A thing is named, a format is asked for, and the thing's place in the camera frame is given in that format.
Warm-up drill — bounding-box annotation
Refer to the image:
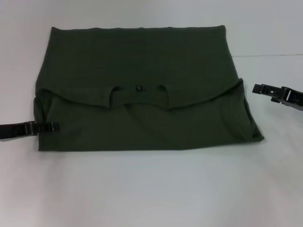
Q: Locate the dark green FREE t-shirt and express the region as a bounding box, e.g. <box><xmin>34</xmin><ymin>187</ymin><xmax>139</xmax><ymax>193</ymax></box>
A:
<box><xmin>33</xmin><ymin>24</ymin><xmax>266</xmax><ymax>153</ymax></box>

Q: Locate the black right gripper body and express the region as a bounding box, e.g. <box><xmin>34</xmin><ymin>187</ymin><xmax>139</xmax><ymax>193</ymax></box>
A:
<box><xmin>280</xmin><ymin>86</ymin><xmax>303</xmax><ymax>111</ymax></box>

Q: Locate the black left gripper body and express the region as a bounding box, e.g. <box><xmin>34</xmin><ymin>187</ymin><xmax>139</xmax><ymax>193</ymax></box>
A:
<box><xmin>0</xmin><ymin>122</ymin><xmax>33</xmax><ymax>140</ymax></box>

